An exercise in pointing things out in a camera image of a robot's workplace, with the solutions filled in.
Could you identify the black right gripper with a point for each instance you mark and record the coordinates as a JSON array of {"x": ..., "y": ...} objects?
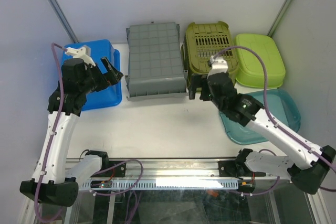
[{"x": 198, "y": 81}]

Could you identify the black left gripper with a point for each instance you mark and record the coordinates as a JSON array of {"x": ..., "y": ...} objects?
[{"x": 111, "y": 77}]

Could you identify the blue plastic tub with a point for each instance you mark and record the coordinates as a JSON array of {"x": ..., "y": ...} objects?
[{"x": 110, "y": 95}]

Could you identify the grey plastic crate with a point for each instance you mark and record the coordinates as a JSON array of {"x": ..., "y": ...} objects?
[{"x": 155, "y": 68}]

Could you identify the olive green slotted basket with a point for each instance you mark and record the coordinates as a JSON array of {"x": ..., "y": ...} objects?
[{"x": 201, "y": 41}]

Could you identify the lime green plastic basin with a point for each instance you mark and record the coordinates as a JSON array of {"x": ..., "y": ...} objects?
[{"x": 250, "y": 72}]

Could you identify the teal transparent tub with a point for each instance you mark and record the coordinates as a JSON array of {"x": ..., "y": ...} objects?
[{"x": 280, "y": 104}]

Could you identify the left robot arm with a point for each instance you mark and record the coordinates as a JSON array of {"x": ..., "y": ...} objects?
[{"x": 51, "y": 183}]

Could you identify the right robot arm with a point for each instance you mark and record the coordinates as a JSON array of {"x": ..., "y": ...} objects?
[{"x": 305, "y": 163}]

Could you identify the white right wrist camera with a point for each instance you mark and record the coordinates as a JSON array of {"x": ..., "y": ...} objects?
[{"x": 217, "y": 65}]

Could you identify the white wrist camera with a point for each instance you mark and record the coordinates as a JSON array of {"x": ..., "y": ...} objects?
[
  {"x": 83, "y": 53},
  {"x": 217, "y": 65}
]

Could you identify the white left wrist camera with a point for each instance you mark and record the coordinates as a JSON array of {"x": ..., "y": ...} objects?
[{"x": 83, "y": 53}]

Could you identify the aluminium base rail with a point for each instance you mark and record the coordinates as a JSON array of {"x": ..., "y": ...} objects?
[{"x": 183, "y": 167}]

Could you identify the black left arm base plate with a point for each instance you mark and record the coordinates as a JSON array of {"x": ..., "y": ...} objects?
[{"x": 117, "y": 172}]

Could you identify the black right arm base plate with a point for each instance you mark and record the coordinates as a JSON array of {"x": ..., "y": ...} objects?
[{"x": 235, "y": 169}]

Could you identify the white slotted cable duct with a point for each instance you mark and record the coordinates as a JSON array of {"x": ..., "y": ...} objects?
[{"x": 163, "y": 184}]

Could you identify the left aluminium corner post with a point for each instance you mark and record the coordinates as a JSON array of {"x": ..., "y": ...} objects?
[{"x": 63, "y": 20}]

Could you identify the aluminium corner post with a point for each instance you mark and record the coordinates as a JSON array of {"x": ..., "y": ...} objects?
[
  {"x": 279, "y": 17},
  {"x": 63, "y": 20}
]

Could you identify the right aluminium corner post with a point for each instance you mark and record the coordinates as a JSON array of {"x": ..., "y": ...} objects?
[{"x": 279, "y": 17}]

